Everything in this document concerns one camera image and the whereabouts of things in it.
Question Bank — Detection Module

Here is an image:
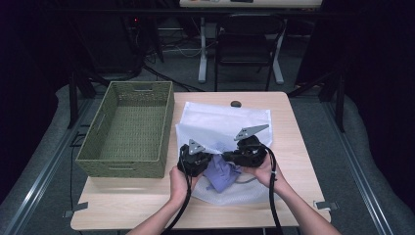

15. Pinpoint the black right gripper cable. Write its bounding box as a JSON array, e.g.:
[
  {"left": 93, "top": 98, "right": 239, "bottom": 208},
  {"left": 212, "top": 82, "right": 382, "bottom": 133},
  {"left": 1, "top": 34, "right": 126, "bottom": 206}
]
[{"left": 258, "top": 144, "right": 286, "bottom": 235}]

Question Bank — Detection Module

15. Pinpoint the white desk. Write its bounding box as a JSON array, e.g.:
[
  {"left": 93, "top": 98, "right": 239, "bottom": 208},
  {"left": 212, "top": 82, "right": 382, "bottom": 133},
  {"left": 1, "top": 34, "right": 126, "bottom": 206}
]
[{"left": 179, "top": 0, "right": 323, "bottom": 85}]

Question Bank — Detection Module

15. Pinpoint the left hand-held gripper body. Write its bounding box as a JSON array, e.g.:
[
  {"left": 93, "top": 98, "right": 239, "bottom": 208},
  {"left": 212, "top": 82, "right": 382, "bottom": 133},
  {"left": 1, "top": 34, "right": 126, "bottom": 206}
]
[{"left": 176, "top": 138, "right": 213, "bottom": 178}]

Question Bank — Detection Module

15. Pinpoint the green woven basket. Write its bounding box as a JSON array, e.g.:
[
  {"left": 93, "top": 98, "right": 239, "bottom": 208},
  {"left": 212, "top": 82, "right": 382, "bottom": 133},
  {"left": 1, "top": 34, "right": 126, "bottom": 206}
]
[{"left": 74, "top": 80, "right": 175, "bottom": 179}]

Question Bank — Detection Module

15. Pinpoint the person's right hand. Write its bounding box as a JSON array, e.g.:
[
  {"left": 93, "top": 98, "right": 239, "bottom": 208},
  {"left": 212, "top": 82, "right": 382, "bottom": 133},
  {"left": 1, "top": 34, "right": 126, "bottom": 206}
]
[{"left": 242, "top": 152, "right": 290, "bottom": 197}]

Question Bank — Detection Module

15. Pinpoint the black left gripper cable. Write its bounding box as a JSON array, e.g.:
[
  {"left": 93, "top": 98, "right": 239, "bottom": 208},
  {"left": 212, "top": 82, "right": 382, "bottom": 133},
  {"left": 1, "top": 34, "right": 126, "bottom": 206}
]
[{"left": 164, "top": 146, "right": 194, "bottom": 235}]

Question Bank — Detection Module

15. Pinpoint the clear plastic zip bag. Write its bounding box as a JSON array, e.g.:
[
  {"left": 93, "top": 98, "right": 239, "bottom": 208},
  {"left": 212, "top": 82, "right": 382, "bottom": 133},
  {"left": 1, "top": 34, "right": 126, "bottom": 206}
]
[{"left": 175, "top": 101, "right": 283, "bottom": 207}]

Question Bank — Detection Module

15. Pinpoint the aluminium floor rail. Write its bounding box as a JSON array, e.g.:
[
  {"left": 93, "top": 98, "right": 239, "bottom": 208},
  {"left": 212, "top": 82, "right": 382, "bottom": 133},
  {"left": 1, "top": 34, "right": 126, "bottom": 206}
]
[
  {"left": 2, "top": 97, "right": 96, "bottom": 235},
  {"left": 321, "top": 97, "right": 394, "bottom": 235}
]

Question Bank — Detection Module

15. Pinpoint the thin black floor cable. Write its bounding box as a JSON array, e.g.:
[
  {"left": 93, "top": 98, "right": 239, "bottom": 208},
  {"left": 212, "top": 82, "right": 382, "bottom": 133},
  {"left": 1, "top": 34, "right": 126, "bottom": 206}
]
[{"left": 69, "top": 130, "right": 86, "bottom": 212}]

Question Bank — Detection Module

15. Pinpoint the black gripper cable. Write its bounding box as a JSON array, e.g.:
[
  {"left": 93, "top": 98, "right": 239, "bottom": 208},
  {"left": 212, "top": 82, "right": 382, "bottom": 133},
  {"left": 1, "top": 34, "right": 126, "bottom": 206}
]
[
  {"left": 258, "top": 144, "right": 286, "bottom": 235},
  {"left": 164, "top": 146, "right": 194, "bottom": 235}
]

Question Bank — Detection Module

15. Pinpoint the black folding chair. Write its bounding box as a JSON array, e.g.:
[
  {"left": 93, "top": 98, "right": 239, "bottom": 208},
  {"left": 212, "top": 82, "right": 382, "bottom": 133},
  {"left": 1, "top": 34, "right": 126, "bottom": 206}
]
[{"left": 213, "top": 13, "right": 288, "bottom": 92}]

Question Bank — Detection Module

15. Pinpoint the purple cloth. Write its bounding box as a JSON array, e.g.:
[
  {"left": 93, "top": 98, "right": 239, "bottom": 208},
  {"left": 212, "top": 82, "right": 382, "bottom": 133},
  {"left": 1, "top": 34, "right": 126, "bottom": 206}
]
[{"left": 203, "top": 154, "right": 244, "bottom": 194}]

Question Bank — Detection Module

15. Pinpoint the person's left hand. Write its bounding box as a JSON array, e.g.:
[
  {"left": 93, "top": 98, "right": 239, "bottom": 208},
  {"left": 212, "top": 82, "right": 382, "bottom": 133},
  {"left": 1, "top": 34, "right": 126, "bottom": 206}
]
[{"left": 168, "top": 163, "right": 204, "bottom": 206}]

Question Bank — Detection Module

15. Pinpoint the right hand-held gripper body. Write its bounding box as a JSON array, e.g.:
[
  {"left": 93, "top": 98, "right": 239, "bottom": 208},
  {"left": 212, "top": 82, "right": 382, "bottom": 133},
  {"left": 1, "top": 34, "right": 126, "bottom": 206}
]
[{"left": 226, "top": 123, "right": 270, "bottom": 168}]

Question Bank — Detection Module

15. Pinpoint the black metal stand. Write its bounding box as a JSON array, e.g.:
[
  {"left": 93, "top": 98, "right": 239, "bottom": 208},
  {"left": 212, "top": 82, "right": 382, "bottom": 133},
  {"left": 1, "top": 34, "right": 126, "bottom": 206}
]
[
  {"left": 333, "top": 70, "right": 347, "bottom": 133},
  {"left": 66, "top": 69, "right": 80, "bottom": 130}
]

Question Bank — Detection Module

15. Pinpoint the grey tape strip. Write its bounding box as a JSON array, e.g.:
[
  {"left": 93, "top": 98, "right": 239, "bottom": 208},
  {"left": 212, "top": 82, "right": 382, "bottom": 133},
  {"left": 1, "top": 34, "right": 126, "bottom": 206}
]
[
  {"left": 63, "top": 201, "right": 90, "bottom": 218},
  {"left": 312, "top": 200, "right": 340, "bottom": 212}
]

